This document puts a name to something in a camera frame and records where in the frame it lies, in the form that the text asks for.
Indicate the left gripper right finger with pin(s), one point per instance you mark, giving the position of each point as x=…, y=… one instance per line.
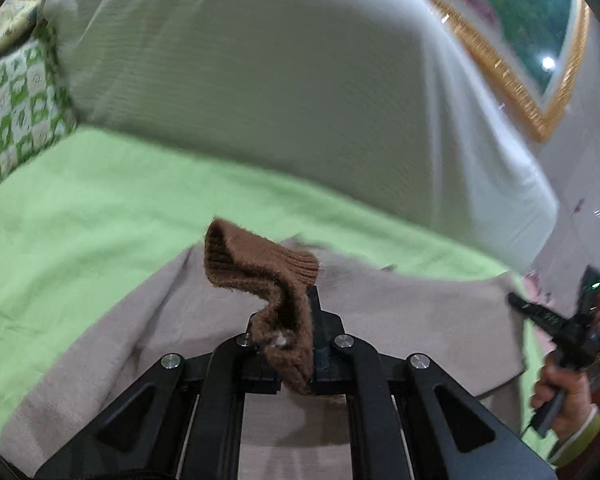
x=407, y=418

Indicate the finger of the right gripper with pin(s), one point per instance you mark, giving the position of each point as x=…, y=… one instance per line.
x=547, y=320

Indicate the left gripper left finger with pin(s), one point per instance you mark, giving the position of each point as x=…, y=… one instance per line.
x=182, y=419

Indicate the beige knit sweater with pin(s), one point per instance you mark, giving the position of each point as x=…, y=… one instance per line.
x=236, y=281

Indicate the light green bed sheet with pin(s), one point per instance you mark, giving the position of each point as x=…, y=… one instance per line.
x=92, y=217

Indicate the gold framed floral painting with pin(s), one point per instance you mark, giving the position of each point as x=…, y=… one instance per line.
x=530, y=50

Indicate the grey striped folded quilt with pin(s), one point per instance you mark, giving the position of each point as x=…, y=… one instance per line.
x=373, y=98

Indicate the green white checkered pillow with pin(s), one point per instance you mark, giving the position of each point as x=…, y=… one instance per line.
x=35, y=106

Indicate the yellow cartoon print blanket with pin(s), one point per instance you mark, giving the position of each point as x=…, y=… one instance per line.
x=18, y=21

